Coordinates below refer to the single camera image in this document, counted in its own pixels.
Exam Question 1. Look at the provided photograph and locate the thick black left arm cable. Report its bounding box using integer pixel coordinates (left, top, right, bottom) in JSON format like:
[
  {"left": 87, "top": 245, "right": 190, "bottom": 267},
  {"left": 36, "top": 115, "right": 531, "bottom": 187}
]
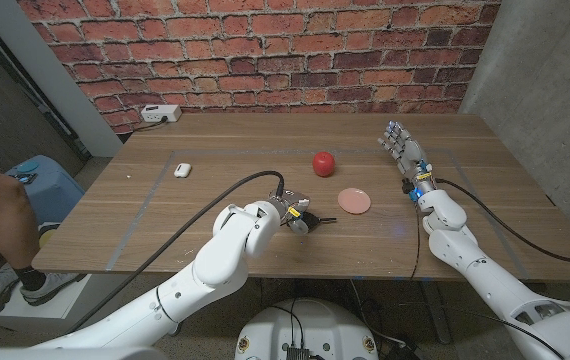
[{"left": 67, "top": 170, "right": 286, "bottom": 334}]

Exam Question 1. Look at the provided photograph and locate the white power strip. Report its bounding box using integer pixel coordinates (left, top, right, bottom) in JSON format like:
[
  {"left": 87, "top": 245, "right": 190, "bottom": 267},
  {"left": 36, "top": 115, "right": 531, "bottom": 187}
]
[{"left": 140, "top": 103, "right": 183, "bottom": 124}]

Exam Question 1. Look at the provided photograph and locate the white flat floor board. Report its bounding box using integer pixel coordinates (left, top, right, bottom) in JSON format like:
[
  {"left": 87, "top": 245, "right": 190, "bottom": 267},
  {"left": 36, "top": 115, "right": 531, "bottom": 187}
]
[{"left": 0, "top": 272, "right": 136, "bottom": 334}]

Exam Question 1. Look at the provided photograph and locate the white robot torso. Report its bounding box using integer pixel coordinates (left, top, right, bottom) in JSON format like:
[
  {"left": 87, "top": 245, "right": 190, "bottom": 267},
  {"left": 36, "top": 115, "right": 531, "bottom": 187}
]
[{"left": 234, "top": 298, "right": 380, "bottom": 360}]

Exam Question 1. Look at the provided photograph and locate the blue plastic stool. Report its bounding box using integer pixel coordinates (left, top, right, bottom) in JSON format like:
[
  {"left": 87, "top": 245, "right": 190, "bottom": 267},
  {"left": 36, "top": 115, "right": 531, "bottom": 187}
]
[{"left": 5, "top": 154, "right": 86, "bottom": 226}]

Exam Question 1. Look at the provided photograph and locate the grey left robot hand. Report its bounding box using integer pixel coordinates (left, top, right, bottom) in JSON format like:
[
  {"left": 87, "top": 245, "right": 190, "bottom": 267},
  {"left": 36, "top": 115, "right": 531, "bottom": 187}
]
[{"left": 269, "top": 188, "right": 312, "bottom": 236}]

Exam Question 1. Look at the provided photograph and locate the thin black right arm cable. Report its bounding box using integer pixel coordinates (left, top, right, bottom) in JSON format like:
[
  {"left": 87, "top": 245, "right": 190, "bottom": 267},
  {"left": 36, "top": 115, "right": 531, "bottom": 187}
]
[{"left": 411, "top": 204, "right": 422, "bottom": 279}]

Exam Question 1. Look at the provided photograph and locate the white yellow floor object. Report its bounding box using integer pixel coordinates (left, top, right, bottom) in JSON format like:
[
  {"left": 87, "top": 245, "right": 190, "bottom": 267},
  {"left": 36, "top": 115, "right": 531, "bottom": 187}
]
[{"left": 37, "top": 222, "right": 61, "bottom": 250}]

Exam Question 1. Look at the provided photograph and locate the person's bare leg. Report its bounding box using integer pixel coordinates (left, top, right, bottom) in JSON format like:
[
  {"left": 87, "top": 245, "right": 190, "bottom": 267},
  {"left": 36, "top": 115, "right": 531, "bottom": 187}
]
[{"left": 0, "top": 160, "right": 42, "bottom": 292}]

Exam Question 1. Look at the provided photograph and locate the red apple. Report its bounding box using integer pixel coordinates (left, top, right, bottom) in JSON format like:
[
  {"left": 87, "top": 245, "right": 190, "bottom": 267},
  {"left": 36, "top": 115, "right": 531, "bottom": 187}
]
[{"left": 312, "top": 151, "right": 337, "bottom": 178}]

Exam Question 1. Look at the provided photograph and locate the red brick print backdrop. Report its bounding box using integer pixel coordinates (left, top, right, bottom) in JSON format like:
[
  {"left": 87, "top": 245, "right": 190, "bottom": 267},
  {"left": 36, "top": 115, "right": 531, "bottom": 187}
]
[{"left": 17, "top": 0, "right": 502, "bottom": 135}]

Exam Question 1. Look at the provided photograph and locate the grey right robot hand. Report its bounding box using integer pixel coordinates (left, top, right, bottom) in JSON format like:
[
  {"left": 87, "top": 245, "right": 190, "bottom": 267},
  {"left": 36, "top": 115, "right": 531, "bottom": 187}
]
[{"left": 377, "top": 120, "right": 437, "bottom": 197}]

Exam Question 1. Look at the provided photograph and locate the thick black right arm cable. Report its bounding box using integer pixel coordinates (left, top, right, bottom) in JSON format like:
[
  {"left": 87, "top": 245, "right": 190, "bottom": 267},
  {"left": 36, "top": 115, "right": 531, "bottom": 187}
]
[{"left": 434, "top": 177, "right": 570, "bottom": 306}]

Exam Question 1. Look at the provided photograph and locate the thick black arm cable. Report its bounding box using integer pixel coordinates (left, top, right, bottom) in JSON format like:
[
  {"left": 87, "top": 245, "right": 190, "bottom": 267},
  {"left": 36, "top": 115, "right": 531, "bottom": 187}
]
[
  {"left": 434, "top": 177, "right": 570, "bottom": 306},
  {"left": 67, "top": 170, "right": 286, "bottom": 334}
]

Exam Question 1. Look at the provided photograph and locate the black power strip cord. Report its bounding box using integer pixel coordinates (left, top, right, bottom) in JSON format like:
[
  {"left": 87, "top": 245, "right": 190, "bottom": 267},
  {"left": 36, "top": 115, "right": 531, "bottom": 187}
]
[{"left": 132, "top": 115, "right": 170, "bottom": 132}]

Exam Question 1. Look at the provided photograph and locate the pink round plate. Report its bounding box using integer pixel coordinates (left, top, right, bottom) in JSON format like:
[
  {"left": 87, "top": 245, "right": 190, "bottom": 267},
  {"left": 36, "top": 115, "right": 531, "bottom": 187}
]
[{"left": 337, "top": 187, "right": 372, "bottom": 216}]

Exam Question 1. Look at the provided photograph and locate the black rubber air blower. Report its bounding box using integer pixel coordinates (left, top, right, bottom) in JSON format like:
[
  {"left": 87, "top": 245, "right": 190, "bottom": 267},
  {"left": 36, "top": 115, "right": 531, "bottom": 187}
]
[{"left": 302, "top": 211, "right": 338, "bottom": 232}]

